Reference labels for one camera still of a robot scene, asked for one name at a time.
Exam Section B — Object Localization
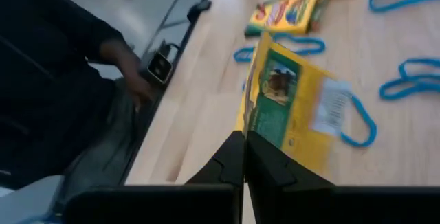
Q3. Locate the small silver-rimmed camera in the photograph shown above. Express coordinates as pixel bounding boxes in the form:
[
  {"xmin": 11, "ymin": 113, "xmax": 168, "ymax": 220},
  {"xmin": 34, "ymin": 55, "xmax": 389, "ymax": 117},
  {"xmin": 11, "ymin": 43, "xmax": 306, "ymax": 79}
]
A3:
[{"xmin": 146, "ymin": 50, "xmax": 174, "ymax": 85}]

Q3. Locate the yellow crayon box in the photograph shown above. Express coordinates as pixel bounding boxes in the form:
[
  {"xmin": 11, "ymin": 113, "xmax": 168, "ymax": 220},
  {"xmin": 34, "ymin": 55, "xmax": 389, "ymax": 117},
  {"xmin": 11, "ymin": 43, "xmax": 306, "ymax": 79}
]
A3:
[
  {"xmin": 244, "ymin": 0, "xmax": 321, "ymax": 38},
  {"xmin": 234, "ymin": 31, "xmax": 355, "ymax": 183}
]

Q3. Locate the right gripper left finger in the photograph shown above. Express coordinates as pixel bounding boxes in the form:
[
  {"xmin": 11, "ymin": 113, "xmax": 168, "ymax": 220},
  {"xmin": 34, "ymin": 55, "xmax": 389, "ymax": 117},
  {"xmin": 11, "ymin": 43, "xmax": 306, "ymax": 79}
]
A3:
[{"xmin": 65, "ymin": 131, "xmax": 247, "ymax": 224}]

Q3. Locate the person's hand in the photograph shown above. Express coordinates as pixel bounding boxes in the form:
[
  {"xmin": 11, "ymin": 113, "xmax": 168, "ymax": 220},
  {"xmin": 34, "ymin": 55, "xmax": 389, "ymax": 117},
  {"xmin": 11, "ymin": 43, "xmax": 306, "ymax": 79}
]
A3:
[{"xmin": 99, "ymin": 38, "xmax": 156, "ymax": 112}]

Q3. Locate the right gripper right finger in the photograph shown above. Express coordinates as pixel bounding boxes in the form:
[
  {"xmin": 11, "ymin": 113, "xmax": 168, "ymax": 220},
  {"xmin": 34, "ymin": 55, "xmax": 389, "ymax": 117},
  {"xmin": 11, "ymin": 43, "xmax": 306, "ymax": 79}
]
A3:
[{"xmin": 246, "ymin": 131, "xmax": 440, "ymax": 224}]

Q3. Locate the black frame clamp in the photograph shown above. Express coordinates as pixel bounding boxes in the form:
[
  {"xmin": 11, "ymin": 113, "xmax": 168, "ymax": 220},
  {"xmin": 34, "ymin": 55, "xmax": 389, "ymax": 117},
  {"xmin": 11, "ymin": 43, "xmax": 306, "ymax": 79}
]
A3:
[{"xmin": 187, "ymin": 0, "xmax": 212, "ymax": 23}]

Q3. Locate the person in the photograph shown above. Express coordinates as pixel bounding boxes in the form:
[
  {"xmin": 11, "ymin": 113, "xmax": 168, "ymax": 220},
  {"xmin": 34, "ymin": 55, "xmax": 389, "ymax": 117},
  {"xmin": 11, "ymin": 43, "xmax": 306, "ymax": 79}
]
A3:
[{"xmin": 0, "ymin": 0, "xmax": 157, "ymax": 197}]

